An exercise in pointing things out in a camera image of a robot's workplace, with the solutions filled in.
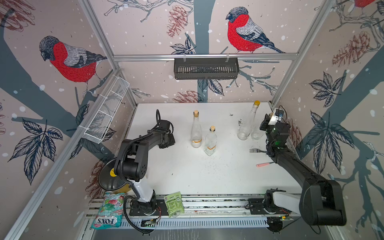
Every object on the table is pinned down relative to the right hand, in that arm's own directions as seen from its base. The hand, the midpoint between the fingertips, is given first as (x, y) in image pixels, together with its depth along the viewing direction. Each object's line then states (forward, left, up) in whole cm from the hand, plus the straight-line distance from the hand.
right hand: (270, 113), depth 83 cm
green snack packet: (-43, +51, -23) cm, 71 cm away
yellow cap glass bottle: (0, +11, -20) cm, 22 cm away
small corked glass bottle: (-10, +33, -16) cm, 38 cm away
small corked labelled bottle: (0, +1, -22) cm, 22 cm away
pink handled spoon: (-20, +1, -24) cm, 31 cm away
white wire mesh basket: (-8, +98, -4) cm, 98 cm away
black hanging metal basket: (+37, +36, +5) cm, 52 cm away
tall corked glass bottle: (-7, +42, -15) cm, 45 cm away
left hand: (-6, +58, -22) cm, 62 cm away
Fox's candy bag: (-48, +81, -20) cm, 97 cm away
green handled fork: (-11, +4, -25) cm, 27 cm away
